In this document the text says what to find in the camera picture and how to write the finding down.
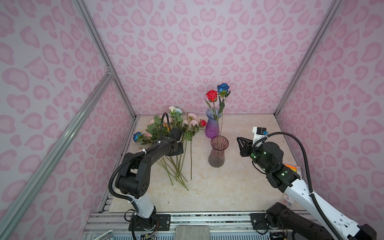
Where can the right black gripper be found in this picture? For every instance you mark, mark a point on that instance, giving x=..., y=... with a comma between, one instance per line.
x=246, y=147

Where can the smoky pink glass vase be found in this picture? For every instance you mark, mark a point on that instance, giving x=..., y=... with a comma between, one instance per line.
x=217, y=156

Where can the blue rose long stem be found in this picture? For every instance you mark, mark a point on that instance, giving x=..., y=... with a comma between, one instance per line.
x=223, y=94

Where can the red rose long stem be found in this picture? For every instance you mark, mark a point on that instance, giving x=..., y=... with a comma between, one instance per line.
x=211, y=98

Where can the light blue flower sprig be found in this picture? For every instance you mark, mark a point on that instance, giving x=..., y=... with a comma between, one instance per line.
x=177, y=114

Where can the pink carnation sprig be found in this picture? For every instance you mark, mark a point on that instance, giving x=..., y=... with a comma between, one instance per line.
x=157, y=119

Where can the white rose long stem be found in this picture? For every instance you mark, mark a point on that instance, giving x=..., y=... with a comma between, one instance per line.
x=172, y=109

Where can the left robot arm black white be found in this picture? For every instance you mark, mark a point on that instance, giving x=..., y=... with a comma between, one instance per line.
x=131, y=180

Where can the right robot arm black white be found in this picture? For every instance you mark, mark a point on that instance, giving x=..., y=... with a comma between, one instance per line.
x=331, y=224

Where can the purple blue glass vase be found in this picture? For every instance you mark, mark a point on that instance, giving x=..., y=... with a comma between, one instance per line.
x=212, y=129

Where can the small red rose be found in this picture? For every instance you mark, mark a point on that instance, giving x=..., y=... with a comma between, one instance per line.
x=203, y=123

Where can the pink flower sprig right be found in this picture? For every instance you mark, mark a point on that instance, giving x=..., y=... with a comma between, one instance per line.
x=191, y=126

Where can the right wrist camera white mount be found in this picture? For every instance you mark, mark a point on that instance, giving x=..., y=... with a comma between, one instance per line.
x=259, y=133

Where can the blue flower at wall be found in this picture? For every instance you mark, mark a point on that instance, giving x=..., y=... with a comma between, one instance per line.
x=138, y=137

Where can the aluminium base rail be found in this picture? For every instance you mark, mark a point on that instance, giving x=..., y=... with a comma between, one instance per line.
x=220, y=226

